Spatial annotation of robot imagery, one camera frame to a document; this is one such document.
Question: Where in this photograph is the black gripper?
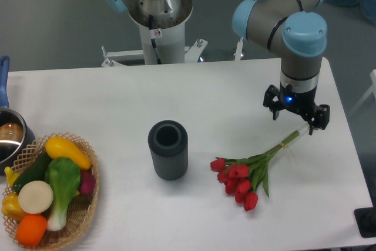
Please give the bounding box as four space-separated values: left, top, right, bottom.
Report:
263 84 330 136

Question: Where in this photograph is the red tulip bouquet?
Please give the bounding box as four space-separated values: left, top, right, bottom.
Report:
210 124 309 212

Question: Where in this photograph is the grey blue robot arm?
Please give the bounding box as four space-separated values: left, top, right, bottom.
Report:
105 0 330 130

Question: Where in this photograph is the black device at table edge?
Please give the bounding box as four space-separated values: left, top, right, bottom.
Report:
354 207 375 238

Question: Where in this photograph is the dark grey ribbed vase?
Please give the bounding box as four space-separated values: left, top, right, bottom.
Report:
147 120 188 181

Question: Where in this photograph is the purple red radish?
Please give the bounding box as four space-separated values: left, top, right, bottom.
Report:
78 170 96 195

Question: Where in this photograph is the green bok choy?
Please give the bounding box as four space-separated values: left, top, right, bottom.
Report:
45 157 80 232

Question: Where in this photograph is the yellow squash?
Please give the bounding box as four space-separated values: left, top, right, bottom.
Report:
45 136 92 170

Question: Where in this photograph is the dark green cucumber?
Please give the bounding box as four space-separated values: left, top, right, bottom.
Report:
12 151 52 193

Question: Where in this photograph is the white round radish slice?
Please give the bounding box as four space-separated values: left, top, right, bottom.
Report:
18 180 53 214

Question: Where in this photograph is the orange fruit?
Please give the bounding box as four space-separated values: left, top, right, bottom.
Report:
15 214 47 247

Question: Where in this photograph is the yellow banana tip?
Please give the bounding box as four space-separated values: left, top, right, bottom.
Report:
4 166 20 188

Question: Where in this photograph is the yellow bell pepper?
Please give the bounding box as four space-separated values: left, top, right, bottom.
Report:
1 193 27 222

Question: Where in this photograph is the white chair frame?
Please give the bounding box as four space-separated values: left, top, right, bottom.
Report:
349 69 376 116

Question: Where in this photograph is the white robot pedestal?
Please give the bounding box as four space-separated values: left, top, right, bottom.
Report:
102 0 208 66

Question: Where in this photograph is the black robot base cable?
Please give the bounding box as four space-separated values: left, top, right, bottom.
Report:
147 14 162 65

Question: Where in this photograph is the blue handled saucepan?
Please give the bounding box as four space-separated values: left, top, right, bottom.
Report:
1 55 35 176

